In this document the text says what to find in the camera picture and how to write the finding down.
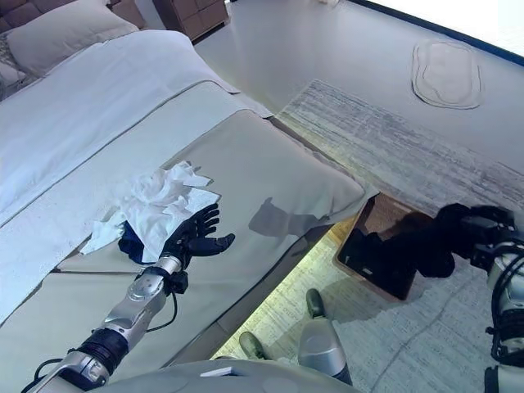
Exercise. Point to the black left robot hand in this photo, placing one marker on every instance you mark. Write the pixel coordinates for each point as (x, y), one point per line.
(192, 239)

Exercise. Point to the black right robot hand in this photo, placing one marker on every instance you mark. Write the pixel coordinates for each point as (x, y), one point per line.
(487, 225)

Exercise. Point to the white t-shirt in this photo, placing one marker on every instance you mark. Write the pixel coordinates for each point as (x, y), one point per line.
(155, 204)

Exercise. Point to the dark blue garment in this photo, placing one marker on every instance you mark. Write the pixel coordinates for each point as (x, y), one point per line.
(131, 245)

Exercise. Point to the black trousers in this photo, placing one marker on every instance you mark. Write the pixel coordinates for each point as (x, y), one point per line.
(417, 245)

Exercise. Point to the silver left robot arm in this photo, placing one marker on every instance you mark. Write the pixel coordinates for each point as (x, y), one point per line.
(135, 299)

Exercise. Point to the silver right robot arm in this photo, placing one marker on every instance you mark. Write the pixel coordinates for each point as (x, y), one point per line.
(509, 294)

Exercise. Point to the brown bed base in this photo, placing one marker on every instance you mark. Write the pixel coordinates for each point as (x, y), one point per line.
(245, 308)

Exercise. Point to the brown wicker basket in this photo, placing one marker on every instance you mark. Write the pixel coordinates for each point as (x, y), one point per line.
(385, 282)

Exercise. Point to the dark left robot foot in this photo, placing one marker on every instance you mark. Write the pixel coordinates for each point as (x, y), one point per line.
(251, 346)

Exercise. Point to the dark robot foot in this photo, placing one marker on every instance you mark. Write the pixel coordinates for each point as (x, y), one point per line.
(251, 346)
(316, 304)

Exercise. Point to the grey striped rug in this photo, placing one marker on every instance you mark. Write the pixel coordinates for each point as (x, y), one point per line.
(389, 143)

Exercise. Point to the grey robot torso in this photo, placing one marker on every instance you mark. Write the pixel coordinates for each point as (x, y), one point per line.
(184, 376)

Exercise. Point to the dark right robot foot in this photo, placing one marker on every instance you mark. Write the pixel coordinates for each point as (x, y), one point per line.
(316, 304)

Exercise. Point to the oval beige floor mat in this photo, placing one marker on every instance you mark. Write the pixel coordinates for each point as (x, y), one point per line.
(448, 73)

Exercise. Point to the silver right robot leg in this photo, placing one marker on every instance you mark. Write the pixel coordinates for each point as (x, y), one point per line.
(323, 352)

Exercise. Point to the brown wooden nightstand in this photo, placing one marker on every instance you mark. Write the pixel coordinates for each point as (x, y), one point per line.
(192, 16)

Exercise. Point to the beige pillow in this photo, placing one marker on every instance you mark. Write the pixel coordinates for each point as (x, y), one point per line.
(69, 37)

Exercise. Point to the patterned grey cushion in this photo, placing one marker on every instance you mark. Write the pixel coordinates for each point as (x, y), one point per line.
(10, 61)

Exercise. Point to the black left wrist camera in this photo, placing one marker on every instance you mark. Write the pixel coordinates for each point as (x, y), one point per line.
(178, 283)

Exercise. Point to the black window frame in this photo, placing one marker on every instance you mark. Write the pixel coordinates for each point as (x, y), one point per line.
(450, 30)

